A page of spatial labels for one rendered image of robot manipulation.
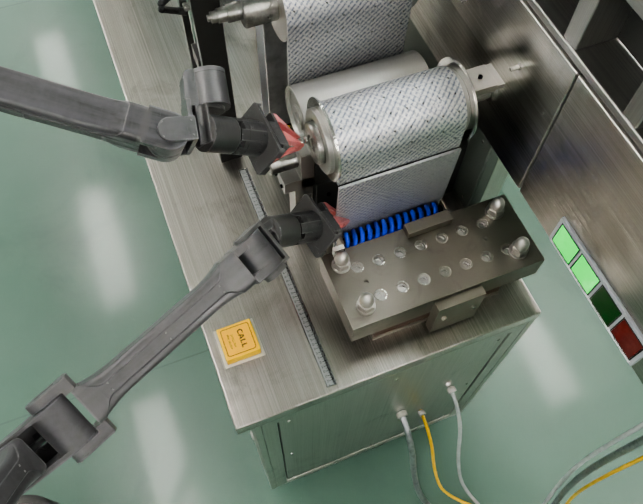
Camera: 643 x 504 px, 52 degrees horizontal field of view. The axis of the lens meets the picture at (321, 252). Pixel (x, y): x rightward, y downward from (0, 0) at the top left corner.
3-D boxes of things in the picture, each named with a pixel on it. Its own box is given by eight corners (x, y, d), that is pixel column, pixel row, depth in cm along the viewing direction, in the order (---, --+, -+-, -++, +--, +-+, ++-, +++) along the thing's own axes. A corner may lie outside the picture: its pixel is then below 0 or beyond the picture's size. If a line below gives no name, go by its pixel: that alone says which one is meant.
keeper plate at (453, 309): (425, 324, 133) (434, 302, 123) (469, 307, 135) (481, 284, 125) (430, 335, 132) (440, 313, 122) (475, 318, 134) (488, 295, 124)
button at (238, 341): (217, 334, 132) (215, 329, 130) (250, 322, 133) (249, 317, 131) (227, 365, 129) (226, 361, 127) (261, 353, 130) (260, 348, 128)
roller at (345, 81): (285, 115, 131) (284, 72, 121) (402, 80, 136) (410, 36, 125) (307, 161, 126) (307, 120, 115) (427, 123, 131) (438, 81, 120)
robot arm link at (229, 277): (78, 466, 92) (24, 410, 89) (76, 458, 97) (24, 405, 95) (295, 267, 107) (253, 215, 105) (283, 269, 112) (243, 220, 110)
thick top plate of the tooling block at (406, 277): (320, 270, 131) (320, 256, 126) (497, 209, 139) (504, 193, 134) (351, 341, 124) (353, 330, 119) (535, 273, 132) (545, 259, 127)
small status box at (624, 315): (547, 237, 115) (561, 216, 109) (551, 236, 115) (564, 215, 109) (629, 366, 104) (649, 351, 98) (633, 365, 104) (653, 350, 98)
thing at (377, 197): (333, 236, 130) (338, 187, 114) (439, 200, 135) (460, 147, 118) (334, 238, 130) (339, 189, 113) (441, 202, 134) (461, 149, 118)
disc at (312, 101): (304, 128, 121) (308, 79, 107) (307, 127, 121) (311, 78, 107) (334, 197, 116) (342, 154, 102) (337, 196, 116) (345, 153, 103)
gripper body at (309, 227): (323, 257, 120) (295, 264, 115) (294, 214, 124) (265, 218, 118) (342, 235, 116) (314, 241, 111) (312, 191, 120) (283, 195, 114)
